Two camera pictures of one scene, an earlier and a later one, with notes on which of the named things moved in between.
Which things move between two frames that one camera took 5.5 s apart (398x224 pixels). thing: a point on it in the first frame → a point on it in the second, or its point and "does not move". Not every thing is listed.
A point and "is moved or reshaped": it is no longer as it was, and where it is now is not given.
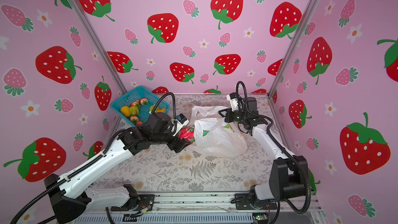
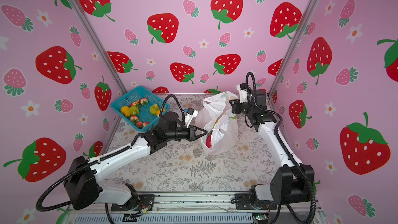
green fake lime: x=133 y=110 does not move
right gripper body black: x=238 y=116 → x=240 y=108
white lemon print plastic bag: x=213 y=137 is moved or reshaped
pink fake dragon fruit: x=187 y=134 is moved or reshaped
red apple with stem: x=134 y=119 does not move
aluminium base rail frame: x=210 y=207 does not move
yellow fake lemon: x=125 y=110 does not move
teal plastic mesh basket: x=136 y=106 does not move
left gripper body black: x=168 y=138 → x=181 y=133
